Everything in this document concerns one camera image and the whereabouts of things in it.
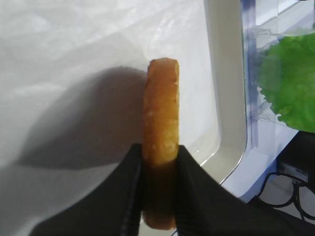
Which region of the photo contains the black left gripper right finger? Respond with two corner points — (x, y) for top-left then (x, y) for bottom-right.
(175, 146), (315, 236)

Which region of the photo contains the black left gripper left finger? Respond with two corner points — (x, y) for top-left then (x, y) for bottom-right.
(30, 144), (143, 236)

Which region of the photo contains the golden bread slice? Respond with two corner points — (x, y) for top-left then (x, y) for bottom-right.
(142, 58), (179, 230)

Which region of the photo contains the green lettuce leaf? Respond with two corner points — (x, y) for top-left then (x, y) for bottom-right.
(258, 33), (315, 133)

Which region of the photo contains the clear acrylic food rack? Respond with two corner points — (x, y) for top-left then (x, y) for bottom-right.
(237, 0), (315, 202)

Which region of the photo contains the black device box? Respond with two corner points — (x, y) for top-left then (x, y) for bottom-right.
(277, 131), (315, 185)

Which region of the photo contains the white serving tray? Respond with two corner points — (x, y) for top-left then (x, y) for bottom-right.
(0, 0), (248, 197)

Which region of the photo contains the black cable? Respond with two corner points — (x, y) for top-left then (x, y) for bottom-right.
(254, 172), (315, 220)

